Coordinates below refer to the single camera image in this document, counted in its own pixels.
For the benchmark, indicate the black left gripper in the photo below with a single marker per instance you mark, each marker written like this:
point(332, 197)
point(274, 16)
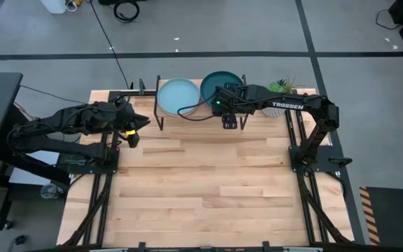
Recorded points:
point(124, 117)

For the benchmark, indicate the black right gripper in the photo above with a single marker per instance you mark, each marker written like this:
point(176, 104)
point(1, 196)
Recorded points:
point(229, 101)

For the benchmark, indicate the teal plate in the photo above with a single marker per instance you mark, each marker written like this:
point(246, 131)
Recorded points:
point(215, 80)

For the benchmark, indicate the light blue plate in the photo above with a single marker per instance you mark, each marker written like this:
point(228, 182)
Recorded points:
point(177, 96)

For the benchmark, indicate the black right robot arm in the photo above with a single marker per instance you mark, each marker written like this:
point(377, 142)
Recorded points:
point(292, 105)

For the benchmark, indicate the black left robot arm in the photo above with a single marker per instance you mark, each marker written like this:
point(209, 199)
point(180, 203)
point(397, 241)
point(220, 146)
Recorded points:
point(47, 122)

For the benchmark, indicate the white triangle-patterned planter pot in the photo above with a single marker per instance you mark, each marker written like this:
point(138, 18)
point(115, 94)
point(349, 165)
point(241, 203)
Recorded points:
point(273, 112)

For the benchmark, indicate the green plant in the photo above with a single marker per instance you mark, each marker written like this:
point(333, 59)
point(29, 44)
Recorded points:
point(277, 86)

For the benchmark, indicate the clear glass jar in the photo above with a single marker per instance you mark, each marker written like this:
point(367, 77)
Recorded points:
point(49, 190)

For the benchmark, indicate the white container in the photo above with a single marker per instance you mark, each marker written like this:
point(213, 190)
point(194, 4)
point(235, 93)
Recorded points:
point(52, 5)

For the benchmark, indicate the black mat with hazard stripes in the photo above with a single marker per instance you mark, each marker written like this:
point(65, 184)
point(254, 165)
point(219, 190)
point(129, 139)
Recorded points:
point(397, 217)

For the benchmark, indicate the left wrist camera, yellow tape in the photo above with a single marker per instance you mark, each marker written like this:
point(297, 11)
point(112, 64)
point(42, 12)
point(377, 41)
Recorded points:
point(132, 138)

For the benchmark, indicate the black aluminium table frame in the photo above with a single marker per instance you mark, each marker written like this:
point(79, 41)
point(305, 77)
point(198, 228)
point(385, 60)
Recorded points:
point(150, 92)

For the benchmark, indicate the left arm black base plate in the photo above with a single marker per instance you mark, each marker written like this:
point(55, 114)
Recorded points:
point(82, 166)

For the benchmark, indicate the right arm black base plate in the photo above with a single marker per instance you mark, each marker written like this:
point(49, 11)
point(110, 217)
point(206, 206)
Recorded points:
point(327, 157)

